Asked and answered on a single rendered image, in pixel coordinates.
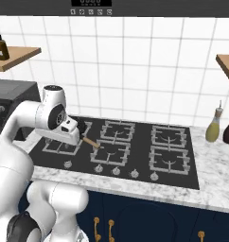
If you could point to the dark grey range hood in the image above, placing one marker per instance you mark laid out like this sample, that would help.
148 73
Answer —
170 7

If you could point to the wooden wall shelf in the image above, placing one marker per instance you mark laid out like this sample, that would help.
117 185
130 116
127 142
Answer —
228 67
18 56

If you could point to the dark grey countertop oven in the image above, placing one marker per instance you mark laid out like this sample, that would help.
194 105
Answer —
9 94

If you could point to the navy blue cupboard door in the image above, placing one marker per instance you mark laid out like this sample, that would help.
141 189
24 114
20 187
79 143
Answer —
219 227
89 217
151 220

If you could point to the black gas hob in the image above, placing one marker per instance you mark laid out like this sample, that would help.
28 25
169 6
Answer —
141 151

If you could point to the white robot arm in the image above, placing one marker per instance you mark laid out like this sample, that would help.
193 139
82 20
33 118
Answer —
12 164

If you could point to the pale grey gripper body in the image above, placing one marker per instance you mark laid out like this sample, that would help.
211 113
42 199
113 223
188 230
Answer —
58 134

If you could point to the silver hob knob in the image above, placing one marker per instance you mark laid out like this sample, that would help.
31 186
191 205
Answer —
154 176
68 164
115 171
134 173
98 169

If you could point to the yellow oil bottle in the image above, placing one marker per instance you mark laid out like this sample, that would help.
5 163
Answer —
213 130

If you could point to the dark brown bottle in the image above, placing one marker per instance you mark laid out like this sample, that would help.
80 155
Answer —
1 48

